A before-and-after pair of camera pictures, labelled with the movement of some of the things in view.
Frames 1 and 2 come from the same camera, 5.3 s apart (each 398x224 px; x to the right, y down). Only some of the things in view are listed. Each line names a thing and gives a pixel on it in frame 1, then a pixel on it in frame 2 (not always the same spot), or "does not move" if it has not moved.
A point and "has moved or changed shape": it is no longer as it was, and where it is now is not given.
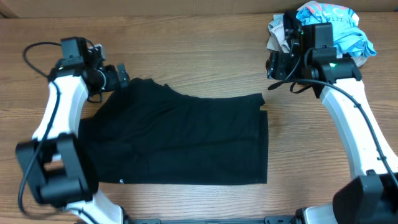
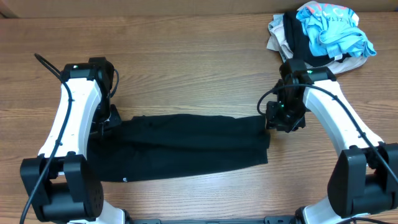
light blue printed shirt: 347,37 does not move
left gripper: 122,74 → 109,119
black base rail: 273,219 does not move
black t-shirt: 143,133 has moved or changed shape
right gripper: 277,68 → 278,123
